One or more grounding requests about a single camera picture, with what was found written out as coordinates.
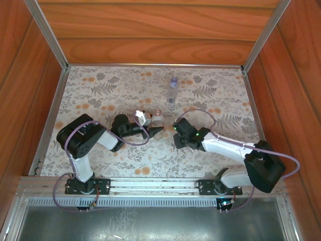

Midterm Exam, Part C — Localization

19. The wide clear plastic bottle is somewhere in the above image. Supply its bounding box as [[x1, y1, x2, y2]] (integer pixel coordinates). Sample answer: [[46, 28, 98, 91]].
[[151, 108, 166, 128]]

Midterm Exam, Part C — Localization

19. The tall clear purple-tinted bottle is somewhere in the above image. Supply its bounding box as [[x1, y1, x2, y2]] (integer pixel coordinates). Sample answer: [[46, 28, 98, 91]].
[[167, 77, 179, 104]]

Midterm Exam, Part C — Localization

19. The floral tablecloth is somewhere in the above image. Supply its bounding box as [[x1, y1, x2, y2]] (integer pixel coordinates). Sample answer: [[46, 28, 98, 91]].
[[40, 65, 273, 178]]

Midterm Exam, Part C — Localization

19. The small round controller board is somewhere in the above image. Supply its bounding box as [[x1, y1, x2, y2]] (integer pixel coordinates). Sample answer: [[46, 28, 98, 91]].
[[216, 197, 237, 214], [76, 200, 99, 214]]

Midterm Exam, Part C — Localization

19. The shiny metal sheet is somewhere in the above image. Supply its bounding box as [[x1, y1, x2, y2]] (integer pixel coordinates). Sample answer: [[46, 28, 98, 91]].
[[16, 205, 288, 241]]

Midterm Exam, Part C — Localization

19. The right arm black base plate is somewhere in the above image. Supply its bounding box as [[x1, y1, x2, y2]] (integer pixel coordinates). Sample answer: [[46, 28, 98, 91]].
[[198, 178, 244, 196]]

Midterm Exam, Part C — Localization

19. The aluminium front rail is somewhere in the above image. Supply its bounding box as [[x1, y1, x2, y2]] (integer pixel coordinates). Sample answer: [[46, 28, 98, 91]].
[[15, 176, 287, 197]]

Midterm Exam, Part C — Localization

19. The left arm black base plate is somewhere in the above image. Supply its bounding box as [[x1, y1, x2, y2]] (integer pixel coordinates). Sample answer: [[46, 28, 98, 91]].
[[64, 177, 111, 196]]

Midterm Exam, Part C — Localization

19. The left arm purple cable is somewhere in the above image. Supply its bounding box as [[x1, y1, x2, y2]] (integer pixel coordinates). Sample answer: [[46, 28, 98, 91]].
[[52, 114, 151, 213]]

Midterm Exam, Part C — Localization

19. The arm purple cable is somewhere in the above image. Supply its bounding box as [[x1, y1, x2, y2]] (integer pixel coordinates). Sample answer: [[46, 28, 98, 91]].
[[52, 114, 151, 213], [172, 108, 301, 213]]

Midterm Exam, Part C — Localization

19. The aluminium back rail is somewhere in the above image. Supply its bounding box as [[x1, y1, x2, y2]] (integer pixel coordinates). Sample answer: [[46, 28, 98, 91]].
[[67, 63, 244, 69]]

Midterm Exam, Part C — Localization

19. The grey slotted cable duct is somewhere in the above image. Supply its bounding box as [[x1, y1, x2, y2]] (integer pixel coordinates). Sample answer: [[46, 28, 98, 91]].
[[24, 196, 279, 208]]

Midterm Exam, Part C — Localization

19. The aluminium side rail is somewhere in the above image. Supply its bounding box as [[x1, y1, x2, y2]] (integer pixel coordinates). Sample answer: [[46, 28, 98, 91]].
[[241, 67, 267, 145], [28, 68, 69, 177]]

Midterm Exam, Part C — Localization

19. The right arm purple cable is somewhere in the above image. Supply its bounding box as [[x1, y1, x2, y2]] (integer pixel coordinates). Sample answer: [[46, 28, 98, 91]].
[[172, 108, 301, 213]]

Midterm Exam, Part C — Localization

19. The aluminium frame post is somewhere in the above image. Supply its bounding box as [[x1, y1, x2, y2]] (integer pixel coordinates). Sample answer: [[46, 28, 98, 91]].
[[240, 0, 292, 74], [24, 0, 70, 71]]

